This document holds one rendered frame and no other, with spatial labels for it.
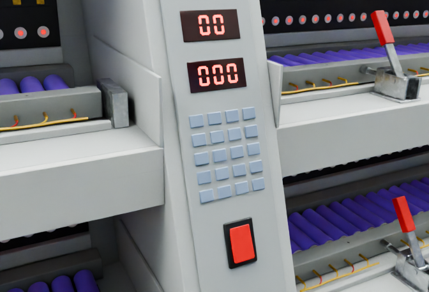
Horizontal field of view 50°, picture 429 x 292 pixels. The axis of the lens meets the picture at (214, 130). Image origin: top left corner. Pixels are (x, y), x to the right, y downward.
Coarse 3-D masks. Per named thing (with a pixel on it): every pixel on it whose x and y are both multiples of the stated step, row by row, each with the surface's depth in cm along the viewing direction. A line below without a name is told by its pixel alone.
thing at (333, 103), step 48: (288, 0) 56; (336, 0) 59; (384, 0) 63; (288, 48) 56; (336, 48) 58; (384, 48) 45; (288, 96) 42; (336, 96) 45; (384, 96) 44; (288, 144) 37; (336, 144) 40; (384, 144) 42
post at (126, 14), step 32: (96, 0) 43; (128, 0) 34; (256, 0) 35; (96, 32) 45; (128, 32) 35; (160, 32) 32; (256, 32) 35; (160, 64) 32; (128, 224) 44; (160, 224) 35; (160, 256) 36; (192, 256) 33; (288, 256) 36; (192, 288) 33; (288, 288) 36
